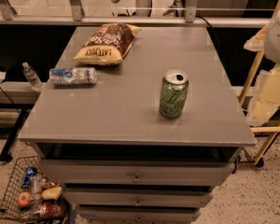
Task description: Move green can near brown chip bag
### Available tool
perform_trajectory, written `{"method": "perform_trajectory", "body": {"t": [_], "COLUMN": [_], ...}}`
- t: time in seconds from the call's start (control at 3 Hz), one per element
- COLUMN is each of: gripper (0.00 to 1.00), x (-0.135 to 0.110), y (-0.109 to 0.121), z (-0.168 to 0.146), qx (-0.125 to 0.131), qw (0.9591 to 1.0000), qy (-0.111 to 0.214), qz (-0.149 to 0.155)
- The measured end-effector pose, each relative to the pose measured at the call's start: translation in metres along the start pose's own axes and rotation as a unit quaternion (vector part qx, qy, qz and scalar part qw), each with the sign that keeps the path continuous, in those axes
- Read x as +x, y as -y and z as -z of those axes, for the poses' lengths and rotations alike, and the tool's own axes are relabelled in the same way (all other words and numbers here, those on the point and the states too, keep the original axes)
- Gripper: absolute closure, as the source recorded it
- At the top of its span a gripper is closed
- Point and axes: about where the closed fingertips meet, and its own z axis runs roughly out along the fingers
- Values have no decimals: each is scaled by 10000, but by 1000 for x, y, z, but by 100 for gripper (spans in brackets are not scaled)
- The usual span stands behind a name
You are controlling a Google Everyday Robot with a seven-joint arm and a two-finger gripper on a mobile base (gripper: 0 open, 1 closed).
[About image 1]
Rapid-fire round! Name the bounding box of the green soda can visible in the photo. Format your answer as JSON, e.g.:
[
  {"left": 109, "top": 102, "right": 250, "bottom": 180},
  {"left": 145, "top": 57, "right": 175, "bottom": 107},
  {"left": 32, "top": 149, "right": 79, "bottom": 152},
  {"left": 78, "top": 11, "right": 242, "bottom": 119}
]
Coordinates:
[{"left": 159, "top": 69, "right": 189, "bottom": 119}]

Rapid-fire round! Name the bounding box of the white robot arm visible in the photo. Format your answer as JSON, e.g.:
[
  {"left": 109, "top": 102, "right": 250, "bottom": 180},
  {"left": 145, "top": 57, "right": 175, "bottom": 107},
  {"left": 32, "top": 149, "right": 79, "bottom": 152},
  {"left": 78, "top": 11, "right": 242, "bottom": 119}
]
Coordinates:
[{"left": 264, "top": 9, "right": 280, "bottom": 63}]

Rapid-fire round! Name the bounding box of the brown chip bag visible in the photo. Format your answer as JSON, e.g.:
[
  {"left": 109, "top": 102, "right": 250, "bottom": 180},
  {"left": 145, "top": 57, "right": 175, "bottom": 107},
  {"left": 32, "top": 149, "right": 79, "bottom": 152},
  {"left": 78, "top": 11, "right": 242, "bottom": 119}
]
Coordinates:
[{"left": 73, "top": 23, "right": 141, "bottom": 65}]

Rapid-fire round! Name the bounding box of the blue can in basket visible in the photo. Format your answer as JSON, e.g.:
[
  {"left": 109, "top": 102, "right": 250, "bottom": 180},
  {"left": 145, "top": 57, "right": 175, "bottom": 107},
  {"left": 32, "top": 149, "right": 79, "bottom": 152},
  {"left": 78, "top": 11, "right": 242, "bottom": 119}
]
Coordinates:
[{"left": 21, "top": 167, "right": 37, "bottom": 188}]

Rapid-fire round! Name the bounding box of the red snack bag in basket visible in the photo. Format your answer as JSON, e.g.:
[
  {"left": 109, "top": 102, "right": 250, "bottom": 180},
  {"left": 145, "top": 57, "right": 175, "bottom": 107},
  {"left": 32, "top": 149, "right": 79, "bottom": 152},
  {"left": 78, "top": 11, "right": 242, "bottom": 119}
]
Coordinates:
[{"left": 39, "top": 203, "right": 65, "bottom": 218}]

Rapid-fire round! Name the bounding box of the grey drawer cabinet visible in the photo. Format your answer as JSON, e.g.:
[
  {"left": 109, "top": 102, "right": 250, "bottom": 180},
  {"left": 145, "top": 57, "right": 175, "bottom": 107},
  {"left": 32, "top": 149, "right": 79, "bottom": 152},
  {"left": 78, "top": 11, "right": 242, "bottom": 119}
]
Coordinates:
[{"left": 20, "top": 27, "right": 255, "bottom": 223}]

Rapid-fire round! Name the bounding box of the clear plastic water bottle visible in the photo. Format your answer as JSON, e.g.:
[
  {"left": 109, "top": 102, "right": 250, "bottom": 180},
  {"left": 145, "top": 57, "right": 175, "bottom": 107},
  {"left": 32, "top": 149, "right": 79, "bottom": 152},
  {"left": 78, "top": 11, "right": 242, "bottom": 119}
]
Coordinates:
[{"left": 22, "top": 63, "right": 42, "bottom": 92}]

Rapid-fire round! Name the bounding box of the yellow sponge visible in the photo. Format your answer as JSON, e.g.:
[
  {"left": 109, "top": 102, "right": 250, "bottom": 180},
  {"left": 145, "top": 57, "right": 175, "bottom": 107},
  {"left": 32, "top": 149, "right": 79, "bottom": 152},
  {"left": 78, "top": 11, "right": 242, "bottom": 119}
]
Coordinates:
[{"left": 41, "top": 187, "right": 62, "bottom": 201}]

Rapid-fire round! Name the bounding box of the red apple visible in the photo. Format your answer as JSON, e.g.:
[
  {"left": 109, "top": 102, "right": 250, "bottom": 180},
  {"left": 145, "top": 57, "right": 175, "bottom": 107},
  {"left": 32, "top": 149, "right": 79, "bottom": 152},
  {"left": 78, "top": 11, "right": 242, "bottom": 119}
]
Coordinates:
[{"left": 17, "top": 191, "right": 31, "bottom": 208}]

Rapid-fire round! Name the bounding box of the black cable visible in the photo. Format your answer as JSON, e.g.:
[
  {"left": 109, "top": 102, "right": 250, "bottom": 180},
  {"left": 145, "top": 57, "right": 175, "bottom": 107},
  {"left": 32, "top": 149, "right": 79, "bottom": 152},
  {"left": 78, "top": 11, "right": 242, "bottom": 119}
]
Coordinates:
[{"left": 0, "top": 72, "right": 21, "bottom": 114}]

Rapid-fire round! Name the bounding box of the black wire basket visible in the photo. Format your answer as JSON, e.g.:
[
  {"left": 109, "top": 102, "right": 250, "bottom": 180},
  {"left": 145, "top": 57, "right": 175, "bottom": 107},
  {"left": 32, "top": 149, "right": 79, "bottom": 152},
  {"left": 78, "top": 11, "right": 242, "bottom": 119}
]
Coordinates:
[{"left": 0, "top": 155, "right": 69, "bottom": 222}]

